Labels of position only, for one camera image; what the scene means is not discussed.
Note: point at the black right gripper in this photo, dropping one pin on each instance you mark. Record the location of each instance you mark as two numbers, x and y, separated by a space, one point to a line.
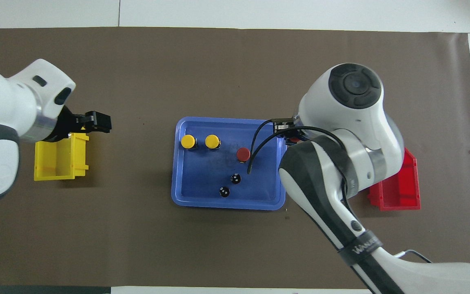
284 125

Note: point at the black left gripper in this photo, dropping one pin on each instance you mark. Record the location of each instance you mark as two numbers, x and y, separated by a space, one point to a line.
67 124

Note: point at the red push button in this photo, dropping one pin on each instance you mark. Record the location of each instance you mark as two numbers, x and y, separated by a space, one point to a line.
295 140
243 154

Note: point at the yellow push button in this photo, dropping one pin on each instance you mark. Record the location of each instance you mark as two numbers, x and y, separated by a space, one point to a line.
188 141
212 141

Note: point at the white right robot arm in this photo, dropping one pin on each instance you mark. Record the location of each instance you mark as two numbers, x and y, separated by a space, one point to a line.
333 106

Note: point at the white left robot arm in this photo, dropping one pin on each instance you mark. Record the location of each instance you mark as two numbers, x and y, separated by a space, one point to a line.
2 102

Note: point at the yellow plastic bin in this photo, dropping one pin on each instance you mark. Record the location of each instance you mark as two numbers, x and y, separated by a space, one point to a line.
55 163

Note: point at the black round knob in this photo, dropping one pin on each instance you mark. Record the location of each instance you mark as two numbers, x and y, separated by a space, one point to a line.
224 191
235 178

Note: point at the blue plastic tray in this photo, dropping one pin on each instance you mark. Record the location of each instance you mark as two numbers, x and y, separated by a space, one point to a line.
202 179

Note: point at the red plastic bin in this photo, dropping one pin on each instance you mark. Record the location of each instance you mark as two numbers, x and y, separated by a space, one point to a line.
402 192

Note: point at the brown table mat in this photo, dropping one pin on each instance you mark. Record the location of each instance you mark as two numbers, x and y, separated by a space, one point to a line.
178 245

